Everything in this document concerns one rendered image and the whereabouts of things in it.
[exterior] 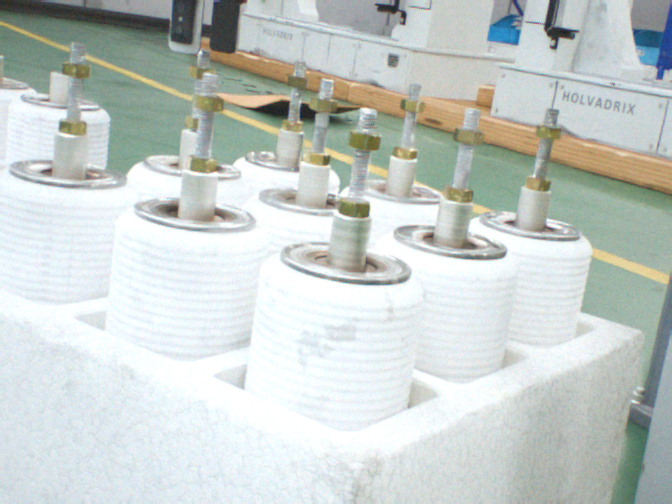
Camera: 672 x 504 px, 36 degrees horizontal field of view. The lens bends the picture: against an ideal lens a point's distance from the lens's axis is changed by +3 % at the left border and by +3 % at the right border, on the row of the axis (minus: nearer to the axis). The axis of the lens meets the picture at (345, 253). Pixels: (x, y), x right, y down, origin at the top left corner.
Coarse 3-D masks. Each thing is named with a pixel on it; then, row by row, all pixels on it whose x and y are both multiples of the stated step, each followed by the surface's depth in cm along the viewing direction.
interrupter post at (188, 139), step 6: (186, 132) 79; (192, 132) 79; (186, 138) 79; (192, 138) 79; (186, 144) 79; (192, 144) 79; (180, 150) 80; (186, 150) 79; (192, 150) 79; (180, 156) 80; (186, 156) 79; (180, 162) 80; (180, 168) 80
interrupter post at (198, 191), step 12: (192, 180) 63; (204, 180) 63; (216, 180) 64; (180, 192) 64; (192, 192) 63; (204, 192) 63; (180, 204) 64; (192, 204) 63; (204, 204) 64; (180, 216) 64; (192, 216) 64; (204, 216) 64
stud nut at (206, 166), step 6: (192, 156) 64; (210, 156) 64; (186, 162) 64; (192, 162) 63; (198, 162) 63; (204, 162) 63; (210, 162) 63; (216, 162) 64; (192, 168) 63; (198, 168) 63; (204, 168) 63; (210, 168) 63; (216, 168) 64
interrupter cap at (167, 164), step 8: (144, 160) 79; (152, 160) 81; (160, 160) 81; (168, 160) 82; (176, 160) 82; (152, 168) 78; (160, 168) 77; (168, 168) 78; (176, 168) 80; (224, 168) 82; (232, 168) 82; (176, 176) 77; (224, 176) 78; (232, 176) 79; (240, 176) 81
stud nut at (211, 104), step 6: (198, 96) 62; (204, 96) 62; (192, 102) 63; (198, 102) 62; (204, 102) 62; (210, 102) 62; (216, 102) 62; (222, 102) 63; (198, 108) 62; (204, 108) 62; (210, 108) 62; (216, 108) 63; (222, 108) 63
